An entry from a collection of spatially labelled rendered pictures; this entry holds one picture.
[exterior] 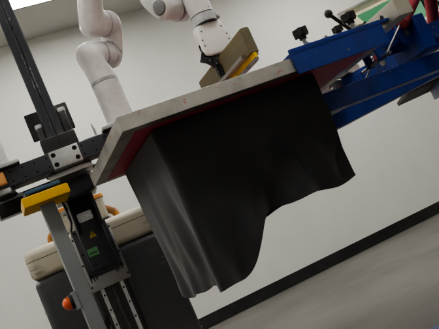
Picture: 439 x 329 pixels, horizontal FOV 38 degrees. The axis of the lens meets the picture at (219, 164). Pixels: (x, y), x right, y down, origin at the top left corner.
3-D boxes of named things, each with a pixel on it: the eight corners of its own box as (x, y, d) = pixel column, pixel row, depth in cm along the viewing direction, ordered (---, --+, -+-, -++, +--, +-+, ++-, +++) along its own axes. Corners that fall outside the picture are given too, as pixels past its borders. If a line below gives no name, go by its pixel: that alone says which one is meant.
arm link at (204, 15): (213, 17, 196) (217, 25, 196) (188, 25, 193) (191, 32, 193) (220, 6, 189) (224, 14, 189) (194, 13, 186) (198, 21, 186)
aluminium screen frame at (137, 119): (122, 132, 144) (115, 117, 144) (94, 187, 198) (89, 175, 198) (387, 39, 173) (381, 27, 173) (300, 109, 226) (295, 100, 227)
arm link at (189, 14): (155, 4, 196) (174, 6, 203) (168, 34, 194) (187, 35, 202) (189, -23, 187) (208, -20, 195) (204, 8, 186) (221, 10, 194)
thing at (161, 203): (223, 294, 148) (151, 129, 153) (178, 302, 190) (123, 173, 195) (234, 288, 149) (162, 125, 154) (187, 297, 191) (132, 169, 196)
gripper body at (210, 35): (215, 23, 196) (230, 55, 195) (186, 31, 192) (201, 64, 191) (223, 12, 189) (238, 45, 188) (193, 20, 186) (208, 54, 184)
